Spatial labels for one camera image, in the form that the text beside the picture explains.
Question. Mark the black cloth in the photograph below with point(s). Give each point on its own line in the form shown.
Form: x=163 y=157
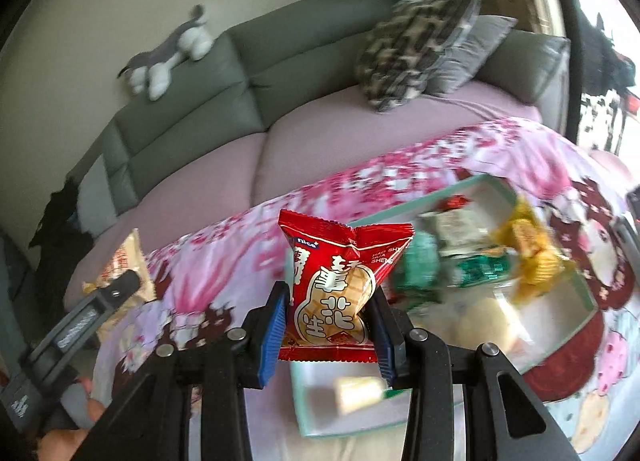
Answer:
x=60 y=231

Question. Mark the white box with green rim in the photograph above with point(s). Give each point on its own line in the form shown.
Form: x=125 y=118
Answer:
x=550 y=313

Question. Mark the grey sofa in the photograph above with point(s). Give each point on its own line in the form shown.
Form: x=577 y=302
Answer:
x=300 y=51

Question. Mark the dark door frame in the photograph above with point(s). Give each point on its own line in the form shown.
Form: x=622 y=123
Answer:
x=565 y=41

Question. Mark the light grey cushion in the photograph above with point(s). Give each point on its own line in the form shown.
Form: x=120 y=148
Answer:
x=95 y=201

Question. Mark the round bun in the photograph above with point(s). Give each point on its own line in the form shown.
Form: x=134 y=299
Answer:
x=480 y=326

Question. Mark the black white patterned pillow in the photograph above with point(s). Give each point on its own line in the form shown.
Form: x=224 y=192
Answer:
x=410 y=46

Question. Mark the grey white device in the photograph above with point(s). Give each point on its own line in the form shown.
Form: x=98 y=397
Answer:
x=634 y=211

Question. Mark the dark green packet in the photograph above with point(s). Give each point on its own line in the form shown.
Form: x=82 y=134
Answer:
x=480 y=271

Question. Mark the person's left hand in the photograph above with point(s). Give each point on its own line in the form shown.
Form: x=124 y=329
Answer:
x=65 y=448

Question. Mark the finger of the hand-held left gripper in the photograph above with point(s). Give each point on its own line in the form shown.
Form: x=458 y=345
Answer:
x=117 y=291

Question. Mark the grey white plush toy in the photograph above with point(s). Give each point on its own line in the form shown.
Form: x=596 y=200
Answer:
x=190 y=41

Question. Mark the beige snack packet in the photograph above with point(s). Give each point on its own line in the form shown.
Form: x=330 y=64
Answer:
x=125 y=256

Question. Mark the yellow bread packet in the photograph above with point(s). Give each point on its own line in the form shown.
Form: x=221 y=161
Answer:
x=530 y=251

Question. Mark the grey pillow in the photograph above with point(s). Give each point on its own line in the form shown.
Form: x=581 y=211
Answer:
x=475 y=56

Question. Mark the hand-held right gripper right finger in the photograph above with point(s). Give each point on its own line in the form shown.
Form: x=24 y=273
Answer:
x=382 y=346

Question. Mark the green white packet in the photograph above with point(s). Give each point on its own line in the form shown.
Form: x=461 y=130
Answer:
x=420 y=266

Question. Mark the printed cartoon blanket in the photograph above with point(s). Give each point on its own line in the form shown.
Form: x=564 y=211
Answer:
x=400 y=166

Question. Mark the red peanut packet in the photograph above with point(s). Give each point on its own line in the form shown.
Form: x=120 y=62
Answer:
x=340 y=291

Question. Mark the black metal rack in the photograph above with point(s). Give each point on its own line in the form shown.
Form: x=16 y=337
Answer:
x=600 y=56

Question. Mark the pink ribbed sofa cover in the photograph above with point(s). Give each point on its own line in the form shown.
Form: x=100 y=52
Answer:
x=310 y=156

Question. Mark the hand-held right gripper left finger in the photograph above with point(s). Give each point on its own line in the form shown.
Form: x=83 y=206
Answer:
x=272 y=341

